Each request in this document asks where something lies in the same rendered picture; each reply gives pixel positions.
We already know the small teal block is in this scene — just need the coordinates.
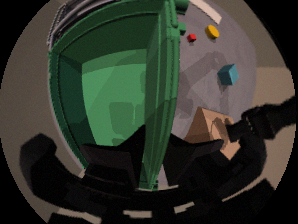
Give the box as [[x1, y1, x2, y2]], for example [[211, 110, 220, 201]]
[[217, 64, 238, 87]]

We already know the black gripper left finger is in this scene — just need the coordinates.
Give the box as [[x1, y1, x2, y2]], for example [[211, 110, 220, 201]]
[[80, 125, 146, 189]]

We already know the yellow short cylinder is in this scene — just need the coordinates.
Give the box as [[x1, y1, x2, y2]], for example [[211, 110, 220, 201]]
[[205, 26, 220, 40]]

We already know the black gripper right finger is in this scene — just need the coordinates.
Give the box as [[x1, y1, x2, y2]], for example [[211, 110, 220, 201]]
[[162, 133, 223, 186]]

